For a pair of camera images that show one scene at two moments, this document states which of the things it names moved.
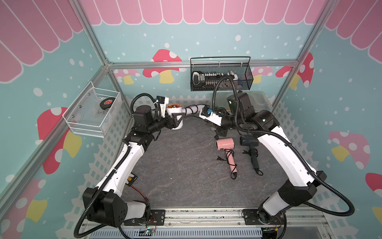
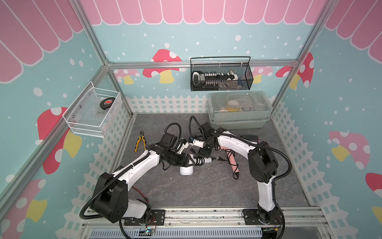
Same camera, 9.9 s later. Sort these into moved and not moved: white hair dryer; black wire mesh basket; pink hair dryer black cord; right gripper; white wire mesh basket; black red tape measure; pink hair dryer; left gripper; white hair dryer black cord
Moved: right gripper; white hair dryer black cord; left gripper; white hair dryer
Not moved: pink hair dryer; white wire mesh basket; pink hair dryer black cord; black red tape measure; black wire mesh basket
